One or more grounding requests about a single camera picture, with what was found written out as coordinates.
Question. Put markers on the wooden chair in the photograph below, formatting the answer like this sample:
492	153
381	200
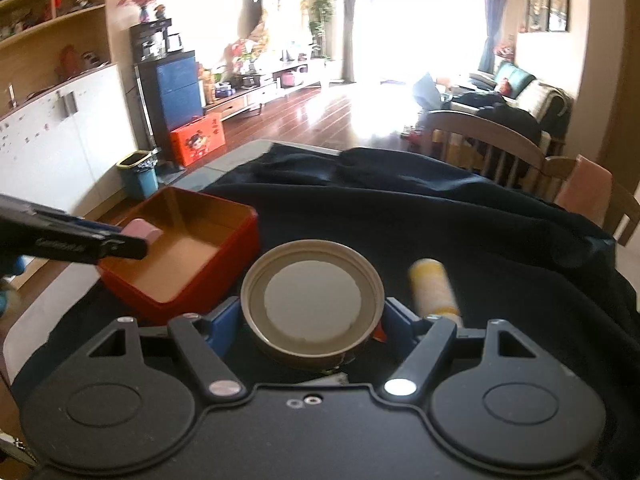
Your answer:
506	157

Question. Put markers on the pink eraser block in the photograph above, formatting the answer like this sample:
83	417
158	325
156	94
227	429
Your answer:
140	228

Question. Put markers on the blue black cabinet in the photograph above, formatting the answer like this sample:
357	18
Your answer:
167	79

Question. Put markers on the blue gloved hand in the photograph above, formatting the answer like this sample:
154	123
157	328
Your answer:
9	297

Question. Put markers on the red rectangular tin box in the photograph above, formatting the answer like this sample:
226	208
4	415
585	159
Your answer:
206	244

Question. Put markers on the red gift box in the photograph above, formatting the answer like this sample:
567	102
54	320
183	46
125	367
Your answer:
197	139

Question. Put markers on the yellow white cylinder tube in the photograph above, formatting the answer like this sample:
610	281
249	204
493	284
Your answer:
432	292

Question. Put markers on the round metal jar lid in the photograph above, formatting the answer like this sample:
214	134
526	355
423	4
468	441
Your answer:
312	304

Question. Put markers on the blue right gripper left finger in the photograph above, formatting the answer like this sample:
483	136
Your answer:
222	325

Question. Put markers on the white tv console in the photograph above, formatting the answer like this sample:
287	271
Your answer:
285	78

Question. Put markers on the white sideboard cabinet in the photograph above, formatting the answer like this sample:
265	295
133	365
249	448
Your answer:
61	149

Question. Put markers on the teal sofa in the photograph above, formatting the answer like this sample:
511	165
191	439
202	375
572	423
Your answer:
551	106

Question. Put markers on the pink cloth on chair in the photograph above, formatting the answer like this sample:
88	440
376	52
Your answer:
587	190

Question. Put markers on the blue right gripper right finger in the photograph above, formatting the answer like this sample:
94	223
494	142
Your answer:
402	327

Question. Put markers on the teal trash bin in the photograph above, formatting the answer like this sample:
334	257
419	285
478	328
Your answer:
138	176

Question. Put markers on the wooden wall shelf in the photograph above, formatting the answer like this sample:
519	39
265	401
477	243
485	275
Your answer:
46	42

